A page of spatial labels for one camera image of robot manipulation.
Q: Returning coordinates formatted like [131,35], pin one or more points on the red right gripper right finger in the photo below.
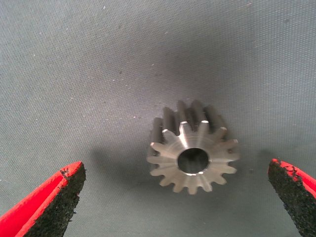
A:
[298,195]

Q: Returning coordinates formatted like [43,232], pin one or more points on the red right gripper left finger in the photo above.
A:
[37,207]

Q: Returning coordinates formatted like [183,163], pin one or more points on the dark steel gear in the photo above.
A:
[192,138]

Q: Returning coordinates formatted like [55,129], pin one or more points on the dark grey table cloth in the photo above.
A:
[74,74]

